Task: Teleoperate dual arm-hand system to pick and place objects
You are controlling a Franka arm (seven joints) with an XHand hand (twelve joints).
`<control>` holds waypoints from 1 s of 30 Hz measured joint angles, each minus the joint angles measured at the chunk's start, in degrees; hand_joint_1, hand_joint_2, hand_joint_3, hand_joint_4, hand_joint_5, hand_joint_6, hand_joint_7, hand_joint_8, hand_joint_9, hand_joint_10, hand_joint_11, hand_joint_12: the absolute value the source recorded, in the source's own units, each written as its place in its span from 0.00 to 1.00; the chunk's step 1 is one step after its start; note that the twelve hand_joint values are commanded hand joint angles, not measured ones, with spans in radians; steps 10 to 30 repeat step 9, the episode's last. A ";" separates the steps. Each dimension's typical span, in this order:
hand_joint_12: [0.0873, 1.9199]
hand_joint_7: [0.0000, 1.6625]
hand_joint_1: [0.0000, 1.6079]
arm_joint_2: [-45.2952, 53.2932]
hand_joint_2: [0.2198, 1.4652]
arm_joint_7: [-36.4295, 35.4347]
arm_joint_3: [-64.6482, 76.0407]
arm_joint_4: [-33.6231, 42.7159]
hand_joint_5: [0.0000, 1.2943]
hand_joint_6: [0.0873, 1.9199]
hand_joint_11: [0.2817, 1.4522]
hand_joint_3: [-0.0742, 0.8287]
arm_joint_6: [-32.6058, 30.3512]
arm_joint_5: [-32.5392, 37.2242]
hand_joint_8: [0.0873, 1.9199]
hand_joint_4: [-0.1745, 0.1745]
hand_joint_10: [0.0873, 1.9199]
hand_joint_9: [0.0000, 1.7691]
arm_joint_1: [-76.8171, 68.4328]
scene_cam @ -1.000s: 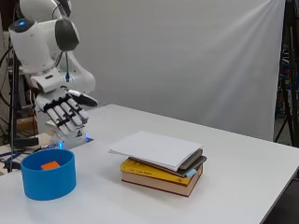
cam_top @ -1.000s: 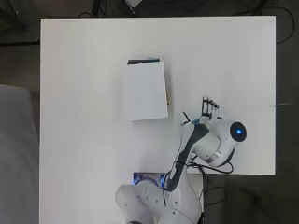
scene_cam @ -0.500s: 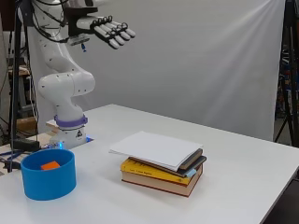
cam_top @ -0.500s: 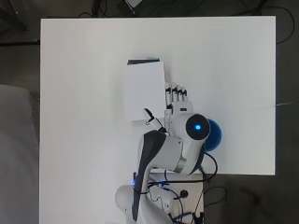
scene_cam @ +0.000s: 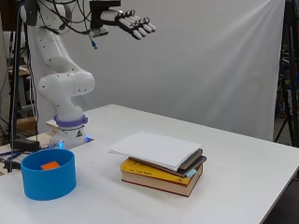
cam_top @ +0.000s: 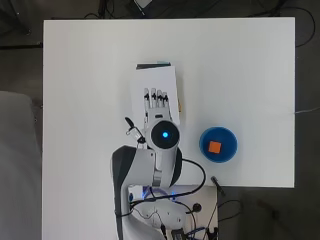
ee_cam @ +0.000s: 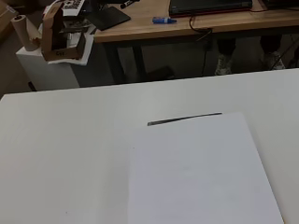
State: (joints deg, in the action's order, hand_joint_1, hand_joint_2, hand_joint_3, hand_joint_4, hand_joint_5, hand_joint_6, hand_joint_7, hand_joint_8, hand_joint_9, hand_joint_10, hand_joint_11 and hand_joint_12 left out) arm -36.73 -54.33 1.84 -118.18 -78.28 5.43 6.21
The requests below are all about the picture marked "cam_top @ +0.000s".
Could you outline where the black rod with cable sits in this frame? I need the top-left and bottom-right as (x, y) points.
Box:
(210, 175), (227, 198)

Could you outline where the blue round tub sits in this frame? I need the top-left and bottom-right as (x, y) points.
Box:
(198, 125), (239, 164)

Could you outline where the white flat box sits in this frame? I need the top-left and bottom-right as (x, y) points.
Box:
(129, 65), (181, 127)

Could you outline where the thin white cable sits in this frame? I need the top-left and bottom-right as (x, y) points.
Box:
(294, 106), (320, 115)

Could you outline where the black floor cable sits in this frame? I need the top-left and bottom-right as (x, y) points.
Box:
(273, 4), (317, 48)

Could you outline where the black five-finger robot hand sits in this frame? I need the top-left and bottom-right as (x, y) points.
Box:
(124, 87), (174, 145)

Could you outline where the orange cube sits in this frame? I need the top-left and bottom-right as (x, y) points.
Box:
(208, 140), (223, 155)

